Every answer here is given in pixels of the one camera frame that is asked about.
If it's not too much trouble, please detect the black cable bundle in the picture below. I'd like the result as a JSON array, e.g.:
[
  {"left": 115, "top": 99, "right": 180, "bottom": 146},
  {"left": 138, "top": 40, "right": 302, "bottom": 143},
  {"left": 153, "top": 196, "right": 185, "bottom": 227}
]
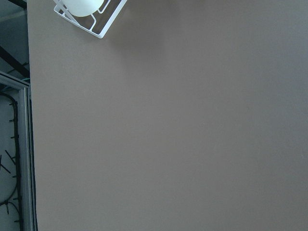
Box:
[{"left": 0, "top": 92, "right": 24, "bottom": 231}]

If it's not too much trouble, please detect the aluminium frame rail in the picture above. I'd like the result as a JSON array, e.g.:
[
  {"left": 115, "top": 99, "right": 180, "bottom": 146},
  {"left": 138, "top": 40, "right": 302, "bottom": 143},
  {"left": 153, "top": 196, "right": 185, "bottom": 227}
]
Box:
[{"left": 0, "top": 72, "right": 38, "bottom": 231}]

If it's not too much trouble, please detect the white cup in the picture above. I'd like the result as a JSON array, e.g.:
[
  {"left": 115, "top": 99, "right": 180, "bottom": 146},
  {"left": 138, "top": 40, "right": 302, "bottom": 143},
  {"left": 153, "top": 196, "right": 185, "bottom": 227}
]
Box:
[{"left": 62, "top": 0, "right": 104, "bottom": 17}]

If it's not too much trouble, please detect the white wire cup rack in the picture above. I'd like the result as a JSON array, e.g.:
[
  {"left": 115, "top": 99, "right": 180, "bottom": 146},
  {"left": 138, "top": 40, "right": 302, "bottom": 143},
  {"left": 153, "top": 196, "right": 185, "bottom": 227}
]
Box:
[{"left": 54, "top": 0, "right": 127, "bottom": 39}]

